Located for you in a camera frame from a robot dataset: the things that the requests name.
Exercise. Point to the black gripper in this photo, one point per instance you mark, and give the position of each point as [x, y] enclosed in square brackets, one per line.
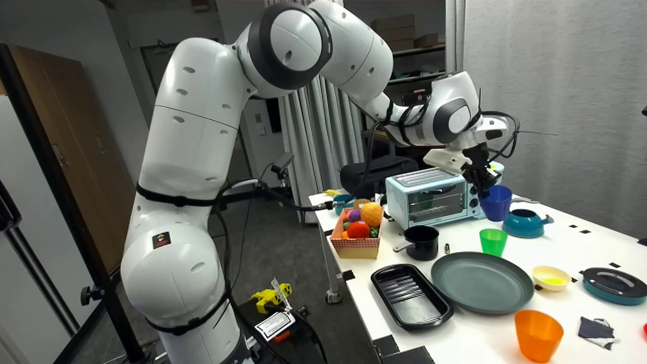
[478, 167]

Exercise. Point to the blue plastic cup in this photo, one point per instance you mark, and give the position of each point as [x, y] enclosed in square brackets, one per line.
[496, 203]

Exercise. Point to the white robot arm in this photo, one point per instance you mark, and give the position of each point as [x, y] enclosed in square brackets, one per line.
[173, 272]

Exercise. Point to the green plastic cup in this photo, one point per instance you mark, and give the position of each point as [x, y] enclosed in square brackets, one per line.
[495, 241]

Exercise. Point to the grey-green oval plate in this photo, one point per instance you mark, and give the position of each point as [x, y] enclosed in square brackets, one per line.
[481, 283]

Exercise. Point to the small teal cup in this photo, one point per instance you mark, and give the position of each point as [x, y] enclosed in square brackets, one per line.
[343, 201]

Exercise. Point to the orange plastic cup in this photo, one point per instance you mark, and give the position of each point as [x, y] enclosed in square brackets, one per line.
[538, 333]

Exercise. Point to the light blue toaster oven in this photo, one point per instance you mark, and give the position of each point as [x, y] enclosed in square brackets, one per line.
[431, 198]

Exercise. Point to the teal kettle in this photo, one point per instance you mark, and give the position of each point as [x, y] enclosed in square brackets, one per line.
[524, 223]

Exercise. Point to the small black pot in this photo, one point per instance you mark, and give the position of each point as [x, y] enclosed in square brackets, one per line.
[420, 242]

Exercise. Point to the black bag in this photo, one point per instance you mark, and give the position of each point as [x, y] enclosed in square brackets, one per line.
[367, 179]

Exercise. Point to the small yellow bowl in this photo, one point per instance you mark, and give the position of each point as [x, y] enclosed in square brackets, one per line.
[550, 277]

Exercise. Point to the wooden crate of toy fruit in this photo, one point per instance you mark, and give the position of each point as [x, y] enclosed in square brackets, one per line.
[356, 233]

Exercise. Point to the black rectangular tray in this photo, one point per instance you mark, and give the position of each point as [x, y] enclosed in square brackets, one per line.
[412, 297]

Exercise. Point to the dark shelf unit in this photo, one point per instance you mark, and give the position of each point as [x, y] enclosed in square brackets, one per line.
[420, 57]

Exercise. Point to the grey curtain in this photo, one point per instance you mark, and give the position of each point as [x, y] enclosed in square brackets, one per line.
[320, 123]

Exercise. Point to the yellow clamp tool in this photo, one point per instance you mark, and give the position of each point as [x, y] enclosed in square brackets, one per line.
[267, 300]

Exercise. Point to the grey door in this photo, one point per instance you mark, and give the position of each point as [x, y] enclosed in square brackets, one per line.
[154, 61]

